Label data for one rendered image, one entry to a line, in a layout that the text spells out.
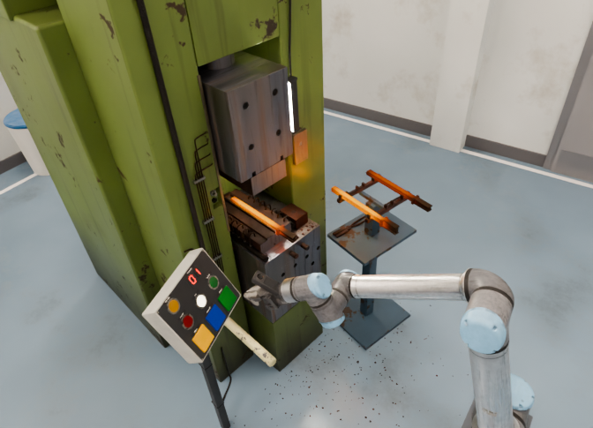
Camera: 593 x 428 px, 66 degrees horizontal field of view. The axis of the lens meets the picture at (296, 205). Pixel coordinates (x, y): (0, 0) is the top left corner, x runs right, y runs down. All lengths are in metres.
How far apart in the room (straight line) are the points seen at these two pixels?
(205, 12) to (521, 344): 2.54
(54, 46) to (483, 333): 1.75
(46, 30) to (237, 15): 0.69
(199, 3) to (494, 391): 1.56
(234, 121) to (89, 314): 2.13
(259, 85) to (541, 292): 2.45
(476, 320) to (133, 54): 1.31
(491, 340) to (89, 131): 1.70
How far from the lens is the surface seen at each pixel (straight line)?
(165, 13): 1.66
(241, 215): 2.32
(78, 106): 2.09
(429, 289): 1.56
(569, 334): 3.35
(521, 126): 4.61
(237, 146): 1.80
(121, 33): 1.60
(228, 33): 1.82
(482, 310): 1.37
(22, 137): 4.92
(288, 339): 2.72
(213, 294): 1.88
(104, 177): 2.24
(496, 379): 1.54
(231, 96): 1.70
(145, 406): 2.95
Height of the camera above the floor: 2.46
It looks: 39 degrees down
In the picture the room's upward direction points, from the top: 4 degrees counter-clockwise
